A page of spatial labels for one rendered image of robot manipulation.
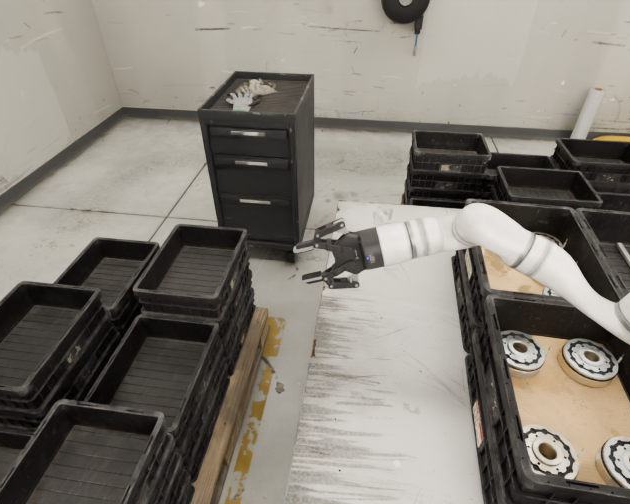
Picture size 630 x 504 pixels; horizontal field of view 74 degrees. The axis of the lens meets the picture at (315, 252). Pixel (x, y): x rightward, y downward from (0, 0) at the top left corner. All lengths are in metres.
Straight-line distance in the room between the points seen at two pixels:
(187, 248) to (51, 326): 0.56
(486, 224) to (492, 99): 3.42
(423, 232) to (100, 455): 1.00
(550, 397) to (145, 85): 4.19
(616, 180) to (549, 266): 1.94
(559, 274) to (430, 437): 0.45
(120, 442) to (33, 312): 0.66
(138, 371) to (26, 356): 0.34
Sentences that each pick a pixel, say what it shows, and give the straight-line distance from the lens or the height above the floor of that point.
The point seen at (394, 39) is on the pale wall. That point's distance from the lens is 3.90.
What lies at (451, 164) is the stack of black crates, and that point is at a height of 0.53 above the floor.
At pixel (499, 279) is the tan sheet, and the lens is 1.20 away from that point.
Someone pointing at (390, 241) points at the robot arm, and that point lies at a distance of 0.74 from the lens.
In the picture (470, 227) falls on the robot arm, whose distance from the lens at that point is 0.75.
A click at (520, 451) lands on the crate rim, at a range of 0.79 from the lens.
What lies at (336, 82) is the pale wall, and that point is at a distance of 4.00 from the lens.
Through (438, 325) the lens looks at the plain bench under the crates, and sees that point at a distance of 1.21.
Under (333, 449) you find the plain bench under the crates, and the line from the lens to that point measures 0.97.
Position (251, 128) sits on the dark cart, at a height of 0.82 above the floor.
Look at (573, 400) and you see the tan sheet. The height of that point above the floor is 0.83.
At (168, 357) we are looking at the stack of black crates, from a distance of 1.58.
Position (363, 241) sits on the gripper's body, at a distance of 0.74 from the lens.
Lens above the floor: 1.58
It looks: 39 degrees down
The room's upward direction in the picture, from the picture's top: straight up
